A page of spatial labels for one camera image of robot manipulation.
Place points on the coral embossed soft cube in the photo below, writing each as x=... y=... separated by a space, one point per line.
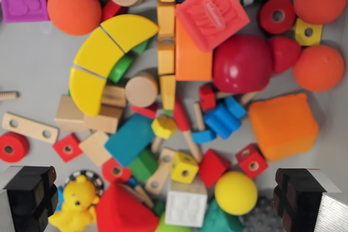
x=212 y=12

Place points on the yellow cube with hole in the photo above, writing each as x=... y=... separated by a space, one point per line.
x=312 y=37

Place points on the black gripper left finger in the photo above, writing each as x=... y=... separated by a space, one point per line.
x=25 y=199

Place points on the red cube with holes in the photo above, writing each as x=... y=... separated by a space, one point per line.
x=248 y=164

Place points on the green wooden block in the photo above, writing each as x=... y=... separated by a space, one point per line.
x=142 y=165

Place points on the small red nut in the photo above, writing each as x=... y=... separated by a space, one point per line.
x=207 y=97

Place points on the wooden stick blue tip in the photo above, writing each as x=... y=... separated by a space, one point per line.
x=141 y=195

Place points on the wooden bar with holes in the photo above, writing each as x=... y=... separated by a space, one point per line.
x=160 y=173
x=28 y=127

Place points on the red wooden wheel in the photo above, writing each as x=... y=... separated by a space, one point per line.
x=17 y=145
x=267 y=22
x=108 y=172

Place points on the small blue block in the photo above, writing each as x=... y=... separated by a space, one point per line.
x=204 y=136

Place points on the thin wooden dowel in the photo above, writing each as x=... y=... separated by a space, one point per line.
x=199 y=118

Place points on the short wooden stick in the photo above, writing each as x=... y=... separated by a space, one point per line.
x=248 y=98

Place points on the orange wooden block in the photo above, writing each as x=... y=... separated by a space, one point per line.
x=190 y=63

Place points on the green wooden arch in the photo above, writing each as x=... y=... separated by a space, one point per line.
x=121 y=67

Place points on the red wooden block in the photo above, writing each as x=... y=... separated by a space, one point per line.
x=112 y=10

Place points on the orange foam cube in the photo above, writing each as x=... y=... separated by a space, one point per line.
x=282 y=126

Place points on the yellow nut on bolt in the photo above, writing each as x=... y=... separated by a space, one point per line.
x=163 y=126

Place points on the yellow ball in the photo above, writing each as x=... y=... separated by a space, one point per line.
x=235 y=192

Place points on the yellow banana end slice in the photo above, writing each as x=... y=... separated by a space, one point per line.
x=87 y=90

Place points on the light green toy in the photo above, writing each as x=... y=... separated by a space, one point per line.
x=168 y=228

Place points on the large red soft block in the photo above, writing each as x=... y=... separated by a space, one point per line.
x=122 y=213

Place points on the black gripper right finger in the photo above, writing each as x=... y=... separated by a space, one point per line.
x=301 y=199

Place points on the flat red block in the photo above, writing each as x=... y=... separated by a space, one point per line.
x=144 y=111

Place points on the grey bumpy ball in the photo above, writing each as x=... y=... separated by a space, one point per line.
x=261 y=219

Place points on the red cube with hole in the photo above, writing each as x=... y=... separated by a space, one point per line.
x=61 y=146

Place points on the yellow banana middle slice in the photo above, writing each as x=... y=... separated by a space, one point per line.
x=99 y=52

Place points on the plain red cube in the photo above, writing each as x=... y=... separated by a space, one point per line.
x=213 y=168

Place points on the yellow rubber duck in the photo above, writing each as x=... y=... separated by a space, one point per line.
x=76 y=204

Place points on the small wooden cylinder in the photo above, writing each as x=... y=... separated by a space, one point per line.
x=141 y=90

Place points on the teal soft toy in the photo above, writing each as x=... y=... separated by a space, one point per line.
x=220 y=219

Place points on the plain wooden block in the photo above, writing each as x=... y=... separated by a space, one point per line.
x=68 y=113
x=104 y=120
x=114 y=96
x=93 y=147

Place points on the large red apple half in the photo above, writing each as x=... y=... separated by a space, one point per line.
x=242 y=63

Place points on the small red apple piece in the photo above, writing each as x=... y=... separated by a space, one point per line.
x=285 y=54

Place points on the yellow cube with holes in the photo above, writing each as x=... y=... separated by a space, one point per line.
x=179 y=169

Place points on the white embossed soft cube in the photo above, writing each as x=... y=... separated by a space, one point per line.
x=185 y=207

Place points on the wooden screw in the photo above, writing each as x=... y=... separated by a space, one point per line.
x=9 y=95

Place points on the teal wooden block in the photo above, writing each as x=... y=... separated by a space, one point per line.
x=130 y=139

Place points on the blue ridged toy piece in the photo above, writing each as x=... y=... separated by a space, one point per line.
x=223 y=119

